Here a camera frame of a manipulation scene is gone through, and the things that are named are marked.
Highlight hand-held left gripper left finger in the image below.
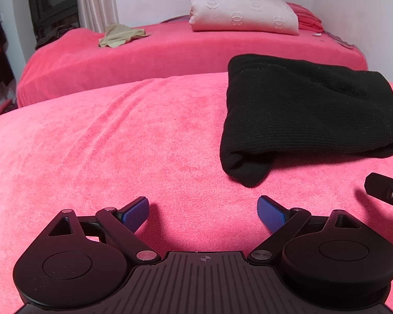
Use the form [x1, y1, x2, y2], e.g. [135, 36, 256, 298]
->
[47, 196, 162, 264]

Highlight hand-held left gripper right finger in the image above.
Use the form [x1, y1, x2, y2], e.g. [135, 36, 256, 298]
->
[248, 195, 363, 264]

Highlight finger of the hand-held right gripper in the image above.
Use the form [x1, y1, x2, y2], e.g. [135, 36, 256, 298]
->
[364, 172, 393, 227]

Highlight black pants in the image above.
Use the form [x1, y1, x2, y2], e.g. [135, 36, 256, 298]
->
[219, 54, 393, 189]

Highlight dark pink bed blanket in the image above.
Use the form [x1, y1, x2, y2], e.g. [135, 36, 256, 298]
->
[16, 20, 369, 109]

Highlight beige garment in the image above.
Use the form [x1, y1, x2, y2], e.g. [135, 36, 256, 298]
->
[98, 23, 151, 49]

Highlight red folded cloth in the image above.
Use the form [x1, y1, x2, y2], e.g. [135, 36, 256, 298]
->
[286, 2, 324, 34]

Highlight dark crumpled cloth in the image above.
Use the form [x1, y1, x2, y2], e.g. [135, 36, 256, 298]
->
[35, 24, 81, 51]

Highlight pink white pillow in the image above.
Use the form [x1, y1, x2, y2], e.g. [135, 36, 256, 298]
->
[188, 0, 300, 36]

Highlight pale pink curtain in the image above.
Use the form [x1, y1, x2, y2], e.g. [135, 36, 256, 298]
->
[75, 0, 120, 34]

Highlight dark cabinet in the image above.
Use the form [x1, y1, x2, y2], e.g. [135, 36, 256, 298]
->
[26, 0, 81, 42]

